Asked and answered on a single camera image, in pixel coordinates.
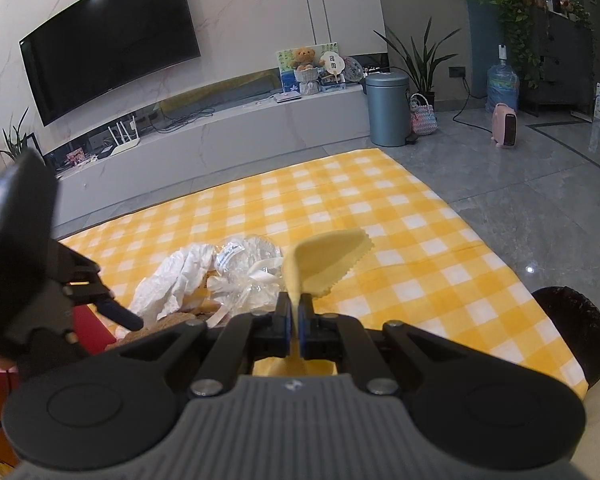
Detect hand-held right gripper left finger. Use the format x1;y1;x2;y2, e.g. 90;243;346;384
99;293;294;397

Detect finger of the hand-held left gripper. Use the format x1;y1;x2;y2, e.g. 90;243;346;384
64;281;144;331

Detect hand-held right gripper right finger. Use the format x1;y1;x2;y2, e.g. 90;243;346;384
298;293;482;397

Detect yellow cloth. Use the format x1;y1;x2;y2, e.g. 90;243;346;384
252;227;375;379

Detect brown sponge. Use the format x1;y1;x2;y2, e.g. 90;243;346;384
114;312;217;347

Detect white crumpled cloth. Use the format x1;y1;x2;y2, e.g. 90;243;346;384
128;242;217;329

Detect clear plastic bag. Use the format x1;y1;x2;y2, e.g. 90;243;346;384
206;233;287;329

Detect green plant in glass vase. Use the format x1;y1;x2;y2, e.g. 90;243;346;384
0;107;37;162

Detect yellow checkered tablecloth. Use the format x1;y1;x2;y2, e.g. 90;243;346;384
57;147;591;401

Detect white router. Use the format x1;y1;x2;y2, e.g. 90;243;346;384
106;115;142;157

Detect marble television console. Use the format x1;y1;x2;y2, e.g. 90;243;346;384
44;82;372;232

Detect grey-blue trash can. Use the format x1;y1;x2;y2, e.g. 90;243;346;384
364;70;412;148

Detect black flat television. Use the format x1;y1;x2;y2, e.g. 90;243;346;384
19;0;202;127

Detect pink woven basket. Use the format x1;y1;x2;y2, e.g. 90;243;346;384
408;92;439;136

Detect teddy bear bouquet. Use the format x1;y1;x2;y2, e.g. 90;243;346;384
292;47;324;96

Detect green picture card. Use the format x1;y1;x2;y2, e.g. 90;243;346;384
276;42;339;89

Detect round paper fan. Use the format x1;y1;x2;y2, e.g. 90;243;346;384
319;48;343;82

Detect black round stool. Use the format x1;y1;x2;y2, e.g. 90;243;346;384
532;285;600;387

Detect pink space heater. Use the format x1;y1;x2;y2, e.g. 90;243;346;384
490;102;519;150

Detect potted snake plant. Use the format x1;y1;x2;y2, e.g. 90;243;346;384
374;17;462;107

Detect blue water bottle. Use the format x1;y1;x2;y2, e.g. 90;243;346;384
486;43;520;114

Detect dark cabinet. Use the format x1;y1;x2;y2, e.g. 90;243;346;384
522;2;599;117

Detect leafy plant on cabinet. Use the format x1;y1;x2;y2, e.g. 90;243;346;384
479;0;547;89

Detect black picture frame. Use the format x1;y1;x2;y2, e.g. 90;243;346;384
27;132;47;162

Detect black cables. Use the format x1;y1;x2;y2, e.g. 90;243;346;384
160;107;216;133

